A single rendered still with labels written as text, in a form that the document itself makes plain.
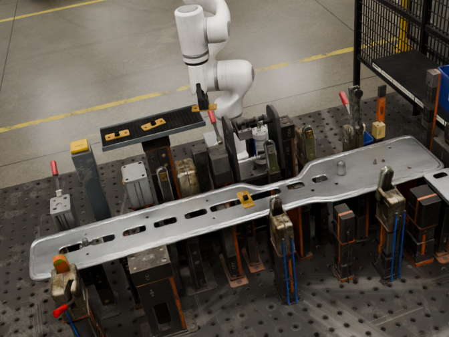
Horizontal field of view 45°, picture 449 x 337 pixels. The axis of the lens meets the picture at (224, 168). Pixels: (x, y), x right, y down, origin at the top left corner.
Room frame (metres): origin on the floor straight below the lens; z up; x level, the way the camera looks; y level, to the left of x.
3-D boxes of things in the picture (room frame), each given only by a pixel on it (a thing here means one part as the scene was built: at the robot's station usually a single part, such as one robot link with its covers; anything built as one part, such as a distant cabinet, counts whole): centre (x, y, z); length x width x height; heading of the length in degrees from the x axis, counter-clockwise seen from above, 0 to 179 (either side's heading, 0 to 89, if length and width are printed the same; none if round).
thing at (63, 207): (1.42, 0.56, 0.88); 0.11 x 0.10 x 0.36; 10
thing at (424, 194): (1.28, -0.62, 0.84); 0.11 x 0.10 x 0.28; 10
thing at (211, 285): (1.33, 0.15, 0.84); 0.13 x 0.11 x 0.29; 10
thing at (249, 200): (1.36, -0.05, 1.01); 0.08 x 0.04 x 0.01; 11
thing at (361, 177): (1.35, -0.03, 1.00); 1.38 x 0.22 x 0.02; 100
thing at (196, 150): (1.56, 0.08, 0.90); 0.05 x 0.05 x 0.40; 10
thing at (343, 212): (1.24, -0.35, 0.84); 0.11 x 0.08 x 0.29; 10
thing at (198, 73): (1.55, 0.03, 1.39); 0.10 x 0.07 x 0.11; 173
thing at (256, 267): (1.38, -0.05, 0.84); 0.13 x 0.05 x 0.29; 10
